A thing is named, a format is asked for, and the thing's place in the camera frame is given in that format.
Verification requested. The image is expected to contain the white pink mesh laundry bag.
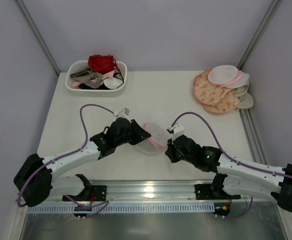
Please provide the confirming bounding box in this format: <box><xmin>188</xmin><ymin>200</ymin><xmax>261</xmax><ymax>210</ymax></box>
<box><xmin>135</xmin><ymin>122</ymin><xmax>169</xmax><ymax>155</ymax></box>

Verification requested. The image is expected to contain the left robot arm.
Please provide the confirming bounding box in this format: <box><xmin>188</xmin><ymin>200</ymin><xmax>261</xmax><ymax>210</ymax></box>
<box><xmin>13</xmin><ymin>117</ymin><xmax>151</xmax><ymax>207</ymax></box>

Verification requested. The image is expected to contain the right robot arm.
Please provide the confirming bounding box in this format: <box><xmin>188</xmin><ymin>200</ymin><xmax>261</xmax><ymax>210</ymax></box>
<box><xmin>165</xmin><ymin>135</ymin><xmax>292</xmax><ymax>213</ymax></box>

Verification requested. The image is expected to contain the grey bra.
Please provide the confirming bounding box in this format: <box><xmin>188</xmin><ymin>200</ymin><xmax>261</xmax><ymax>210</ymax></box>
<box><xmin>70</xmin><ymin>68</ymin><xmax>103</xmax><ymax>89</ymax></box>

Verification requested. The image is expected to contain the red lace bra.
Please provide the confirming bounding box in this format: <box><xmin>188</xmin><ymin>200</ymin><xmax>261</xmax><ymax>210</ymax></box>
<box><xmin>88</xmin><ymin>55</ymin><xmax>117</xmax><ymax>75</ymax></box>

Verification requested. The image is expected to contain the white plastic basket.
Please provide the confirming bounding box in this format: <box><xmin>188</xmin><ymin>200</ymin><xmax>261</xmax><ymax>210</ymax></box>
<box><xmin>64</xmin><ymin>60</ymin><xmax>128</xmax><ymax>97</ymax></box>

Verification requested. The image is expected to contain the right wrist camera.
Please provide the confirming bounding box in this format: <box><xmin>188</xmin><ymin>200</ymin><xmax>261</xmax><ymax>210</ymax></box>
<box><xmin>166</xmin><ymin>123</ymin><xmax>185</xmax><ymax>139</ymax></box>

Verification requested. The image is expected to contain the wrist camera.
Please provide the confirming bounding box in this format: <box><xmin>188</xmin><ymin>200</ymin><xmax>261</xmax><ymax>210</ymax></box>
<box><xmin>166</xmin><ymin>123</ymin><xmax>185</xmax><ymax>139</ymax></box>
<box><xmin>113</xmin><ymin>107</ymin><xmax>131</xmax><ymax>121</ymax></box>

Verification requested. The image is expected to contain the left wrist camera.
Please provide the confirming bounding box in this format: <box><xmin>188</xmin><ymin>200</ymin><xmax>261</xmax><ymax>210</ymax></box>
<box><xmin>113</xmin><ymin>107</ymin><xmax>131</xmax><ymax>121</ymax></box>

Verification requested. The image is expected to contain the aluminium rail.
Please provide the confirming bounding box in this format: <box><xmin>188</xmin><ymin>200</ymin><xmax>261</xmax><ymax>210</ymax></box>
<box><xmin>15</xmin><ymin>179</ymin><xmax>267</xmax><ymax>205</ymax></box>

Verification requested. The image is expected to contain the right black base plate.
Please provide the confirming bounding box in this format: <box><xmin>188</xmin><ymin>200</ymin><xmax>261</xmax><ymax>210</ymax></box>
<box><xmin>194</xmin><ymin>183</ymin><xmax>241</xmax><ymax>200</ymax></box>

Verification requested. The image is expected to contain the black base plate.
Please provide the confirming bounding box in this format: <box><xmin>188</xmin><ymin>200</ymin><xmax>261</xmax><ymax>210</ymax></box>
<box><xmin>68</xmin><ymin>185</ymin><xmax>107</xmax><ymax>202</ymax></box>
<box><xmin>194</xmin><ymin>183</ymin><xmax>241</xmax><ymax>200</ymax></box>

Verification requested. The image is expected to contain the white cable duct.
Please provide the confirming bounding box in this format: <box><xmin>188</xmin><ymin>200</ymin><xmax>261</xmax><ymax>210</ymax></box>
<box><xmin>27</xmin><ymin>202</ymin><xmax>215</xmax><ymax>214</ymax></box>

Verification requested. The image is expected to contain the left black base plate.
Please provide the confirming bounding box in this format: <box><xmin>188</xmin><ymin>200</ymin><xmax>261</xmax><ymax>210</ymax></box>
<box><xmin>68</xmin><ymin>185</ymin><xmax>107</xmax><ymax>202</ymax></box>

